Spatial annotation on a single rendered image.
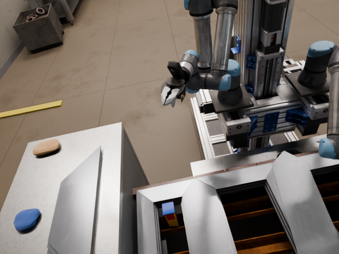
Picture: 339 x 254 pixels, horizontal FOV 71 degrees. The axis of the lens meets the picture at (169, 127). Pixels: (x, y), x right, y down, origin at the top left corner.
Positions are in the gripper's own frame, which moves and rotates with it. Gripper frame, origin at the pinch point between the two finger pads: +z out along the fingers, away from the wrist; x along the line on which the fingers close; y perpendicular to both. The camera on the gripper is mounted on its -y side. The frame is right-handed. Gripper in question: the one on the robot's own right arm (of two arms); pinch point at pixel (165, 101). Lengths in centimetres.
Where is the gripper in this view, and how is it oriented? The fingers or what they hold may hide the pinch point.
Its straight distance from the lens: 89.1
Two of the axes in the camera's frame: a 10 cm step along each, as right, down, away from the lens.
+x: -9.4, -2.3, 2.6
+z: -3.4, 7.1, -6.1
